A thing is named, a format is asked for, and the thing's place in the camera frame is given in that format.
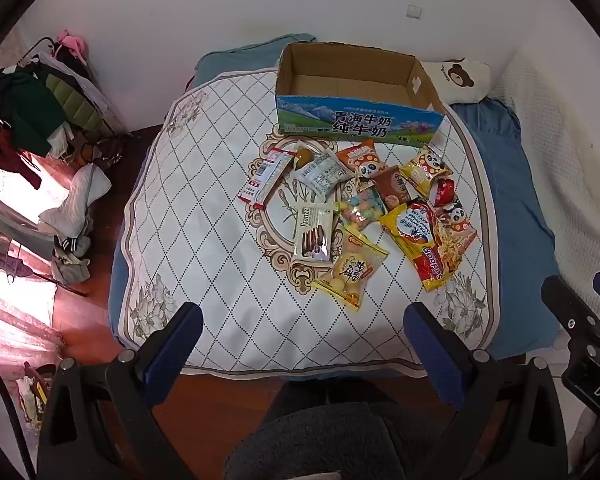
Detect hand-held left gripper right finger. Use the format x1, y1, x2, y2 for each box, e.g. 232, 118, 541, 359
402, 302, 568, 480

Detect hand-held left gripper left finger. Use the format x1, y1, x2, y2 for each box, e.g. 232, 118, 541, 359
37, 301, 204, 480

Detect yellow red instant noodle packet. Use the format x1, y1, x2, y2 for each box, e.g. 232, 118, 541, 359
380, 199, 476, 293

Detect yellow egg biscuit packet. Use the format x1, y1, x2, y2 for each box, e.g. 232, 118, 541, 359
311, 225, 390, 311

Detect orange panda seed packet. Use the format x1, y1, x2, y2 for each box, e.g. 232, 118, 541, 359
437, 200, 476, 251

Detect pastel candy bag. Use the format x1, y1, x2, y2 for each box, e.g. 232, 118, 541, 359
334, 187, 388, 231

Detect small red snack packet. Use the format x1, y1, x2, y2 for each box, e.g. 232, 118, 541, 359
432, 176, 457, 207

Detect white chocolate wafer packet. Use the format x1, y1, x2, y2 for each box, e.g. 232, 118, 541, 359
292, 202, 341, 263

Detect brown orange snack packet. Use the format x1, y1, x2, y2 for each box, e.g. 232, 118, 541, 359
372, 166, 413, 211

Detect yellow panda snack packet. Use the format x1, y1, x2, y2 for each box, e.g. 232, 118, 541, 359
399, 144, 453, 196

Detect red and white long packet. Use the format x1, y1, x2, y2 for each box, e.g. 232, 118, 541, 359
237, 147, 293, 206

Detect orange triangular panda snack packet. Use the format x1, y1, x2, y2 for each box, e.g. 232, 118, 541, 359
336, 140, 388, 186

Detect silver white snack packet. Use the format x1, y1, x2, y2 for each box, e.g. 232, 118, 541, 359
294, 149, 353, 198

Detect cardboard box with blue print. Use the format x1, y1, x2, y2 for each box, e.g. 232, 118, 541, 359
275, 42, 447, 147

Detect blue bedsheet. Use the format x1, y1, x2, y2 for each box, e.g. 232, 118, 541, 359
107, 97, 561, 376

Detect person's dark fuzzy trousers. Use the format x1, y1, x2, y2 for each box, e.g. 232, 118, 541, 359
225, 380, 461, 480

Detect grey striped garment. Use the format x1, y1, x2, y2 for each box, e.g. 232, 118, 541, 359
50, 235, 93, 283

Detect white textured blanket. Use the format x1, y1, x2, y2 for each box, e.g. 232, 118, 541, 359
490, 45, 600, 306

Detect white crumpled cloth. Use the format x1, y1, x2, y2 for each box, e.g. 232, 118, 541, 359
40, 162, 112, 238

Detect white bear print pillow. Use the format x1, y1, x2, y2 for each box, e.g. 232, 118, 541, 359
422, 57, 492, 106

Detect olive puffer jacket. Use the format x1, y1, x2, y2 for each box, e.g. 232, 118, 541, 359
45, 72, 106, 133

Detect dark green garment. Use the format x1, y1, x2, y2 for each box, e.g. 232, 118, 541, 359
0, 72, 68, 156

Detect blue pillow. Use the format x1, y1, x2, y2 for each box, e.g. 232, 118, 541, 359
192, 33, 317, 88

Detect pink plush toy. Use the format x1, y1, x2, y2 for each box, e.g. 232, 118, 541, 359
55, 30, 88, 66

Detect black cable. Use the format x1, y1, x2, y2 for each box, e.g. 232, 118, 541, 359
0, 340, 36, 480

